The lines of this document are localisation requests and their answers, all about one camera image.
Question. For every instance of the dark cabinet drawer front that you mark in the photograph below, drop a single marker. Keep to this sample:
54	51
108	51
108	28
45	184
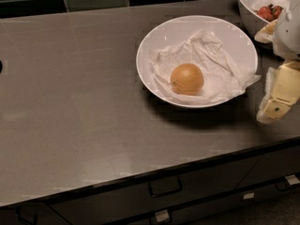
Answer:
186	196

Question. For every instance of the white paper napkin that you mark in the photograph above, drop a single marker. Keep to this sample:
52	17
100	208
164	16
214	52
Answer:
224	79

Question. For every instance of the white bowl with strawberries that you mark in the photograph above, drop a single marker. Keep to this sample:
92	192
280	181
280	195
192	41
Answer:
248	11

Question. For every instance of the orange fruit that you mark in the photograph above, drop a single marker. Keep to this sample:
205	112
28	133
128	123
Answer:
187	79

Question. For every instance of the black drawer handle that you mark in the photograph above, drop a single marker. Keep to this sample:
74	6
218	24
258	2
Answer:
165	186

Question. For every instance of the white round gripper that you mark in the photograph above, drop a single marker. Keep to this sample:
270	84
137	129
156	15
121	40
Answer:
288	35

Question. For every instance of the red strawberries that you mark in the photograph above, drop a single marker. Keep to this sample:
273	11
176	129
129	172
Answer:
270	13

